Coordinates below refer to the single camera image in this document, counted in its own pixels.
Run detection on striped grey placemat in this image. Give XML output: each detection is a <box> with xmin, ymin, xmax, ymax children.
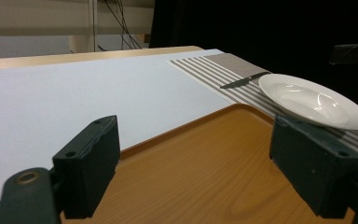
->
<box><xmin>167</xmin><ymin>52</ymin><xmax>358</xmax><ymax>175</ymax></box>

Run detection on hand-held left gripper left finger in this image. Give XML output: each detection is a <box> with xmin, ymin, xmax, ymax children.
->
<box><xmin>52</xmin><ymin>115</ymin><xmax>121</xmax><ymax>219</ymax></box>

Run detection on black curtain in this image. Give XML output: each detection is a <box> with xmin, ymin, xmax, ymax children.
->
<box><xmin>149</xmin><ymin>0</ymin><xmax>358</xmax><ymax>118</ymax></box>

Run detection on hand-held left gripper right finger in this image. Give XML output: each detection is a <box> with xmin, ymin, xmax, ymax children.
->
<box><xmin>268</xmin><ymin>114</ymin><xmax>358</xmax><ymax>219</ymax></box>

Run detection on wooden tray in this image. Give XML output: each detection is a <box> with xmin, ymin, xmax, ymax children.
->
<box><xmin>59</xmin><ymin>103</ymin><xmax>356</xmax><ymax>224</ymax></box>

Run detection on white plate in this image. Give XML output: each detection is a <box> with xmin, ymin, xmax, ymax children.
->
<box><xmin>258</xmin><ymin>73</ymin><xmax>358</xmax><ymax>131</ymax></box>

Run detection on black knife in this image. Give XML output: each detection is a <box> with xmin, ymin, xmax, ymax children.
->
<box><xmin>219</xmin><ymin>71</ymin><xmax>272</xmax><ymax>90</ymax></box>

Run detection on black cables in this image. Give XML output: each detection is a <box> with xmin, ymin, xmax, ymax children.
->
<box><xmin>97</xmin><ymin>0</ymin><xmax>143</xmax><ymax>52</ymax></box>

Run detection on metal stand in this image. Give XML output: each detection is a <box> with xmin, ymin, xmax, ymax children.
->
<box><xmin>88</xmin><ymin>0</ymin><xmax>99</xmax><ymax>53</ymax></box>

